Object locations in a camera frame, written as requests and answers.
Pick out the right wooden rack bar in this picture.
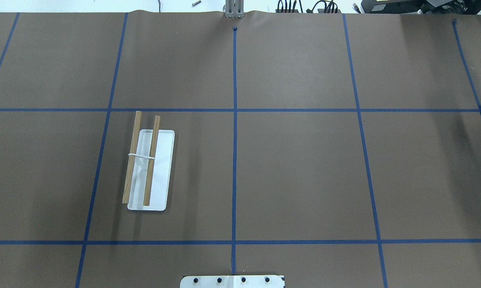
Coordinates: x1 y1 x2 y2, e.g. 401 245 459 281
143 116 161 206

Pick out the wooden rack bar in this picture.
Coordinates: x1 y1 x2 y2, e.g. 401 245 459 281
143 116 161 206
122 111 142 204

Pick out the white towel rack base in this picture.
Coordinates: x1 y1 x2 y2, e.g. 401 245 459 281
127 129 175 212

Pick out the left wooden rack bar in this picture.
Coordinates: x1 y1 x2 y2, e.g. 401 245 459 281
122 111 142 204

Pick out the aluminium frame post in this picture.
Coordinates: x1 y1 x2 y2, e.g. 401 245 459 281
224 0 245 19

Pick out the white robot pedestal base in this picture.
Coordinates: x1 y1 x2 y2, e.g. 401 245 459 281
180 275 285 288

